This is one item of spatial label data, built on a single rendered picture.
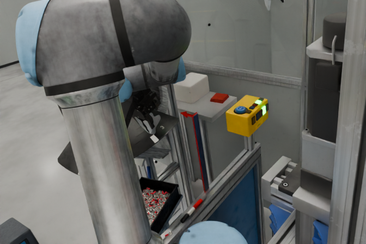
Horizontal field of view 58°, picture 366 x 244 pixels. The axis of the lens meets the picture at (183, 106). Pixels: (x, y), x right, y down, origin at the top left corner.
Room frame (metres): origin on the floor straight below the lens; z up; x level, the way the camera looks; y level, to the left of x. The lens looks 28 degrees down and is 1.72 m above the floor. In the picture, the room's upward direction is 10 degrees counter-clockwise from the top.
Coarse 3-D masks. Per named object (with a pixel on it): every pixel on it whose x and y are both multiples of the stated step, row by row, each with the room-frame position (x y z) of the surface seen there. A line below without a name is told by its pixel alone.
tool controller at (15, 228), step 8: (8, 224) 0.52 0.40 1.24; (16, 224) 0.51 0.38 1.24; (0, 232) 0.50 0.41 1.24; (8, 232) 0.49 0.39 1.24; (16, 232) 0.48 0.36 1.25; (24, 232) 0.47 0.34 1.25; (0, 240) 0.47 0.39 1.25; (8, 240) 0.46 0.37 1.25; (16, 240) 0.46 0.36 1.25; (24, 240) 0.46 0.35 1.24; (32, 240) 0.47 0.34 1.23
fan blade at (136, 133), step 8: (152, 112) 1.07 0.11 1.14; (160, 112) 1.06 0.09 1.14; (160, 120) 1.02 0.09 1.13; (168, 120) 1.01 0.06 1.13; (176, 120) 0.99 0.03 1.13; (128, 128) 1.01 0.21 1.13; (136, 128) 1.00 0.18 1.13; (168, 128) 0.97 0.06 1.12; (136, 136) 0.97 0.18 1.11; (144, 136) 0.96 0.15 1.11; (160, 136) 0.95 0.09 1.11; (136, 144) 0.94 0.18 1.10; (144, 144) 0.93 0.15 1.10; (152, 144) 0.92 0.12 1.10; (136, 152) 0.91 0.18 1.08
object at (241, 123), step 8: (248, 96) 1.18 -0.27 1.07; (240, 104) 1.13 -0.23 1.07; (248, 104) 1.12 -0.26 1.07; (264, 104) 1.12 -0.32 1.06; (232, 112) 1.08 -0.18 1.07; (256, 112) 1.07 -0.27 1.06; (232, 120) 1.07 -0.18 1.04; (240, 120) 1.05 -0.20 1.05; (248, 120) 1.03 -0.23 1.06; (264, 120) 1.11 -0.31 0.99; (232, 128) 1.08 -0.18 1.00; (240, 128) 1.05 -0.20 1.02; (248, 128) 1.03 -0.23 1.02; (256, 128) 1.06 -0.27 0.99; (248, 136) 1.03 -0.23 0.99
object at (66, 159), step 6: (66, 150) 1.12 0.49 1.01; (72, 150) 1.11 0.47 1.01; (60, 156) 1.12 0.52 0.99; (66, 156) 1.11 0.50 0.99; (72, 156) 1.10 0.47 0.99; (60, 162) 1.11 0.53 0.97; (66, 162) 1.10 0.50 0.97; (72, 162) 1.09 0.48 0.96; (66, 168) 1.09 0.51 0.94; (72, 168) 1.08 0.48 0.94
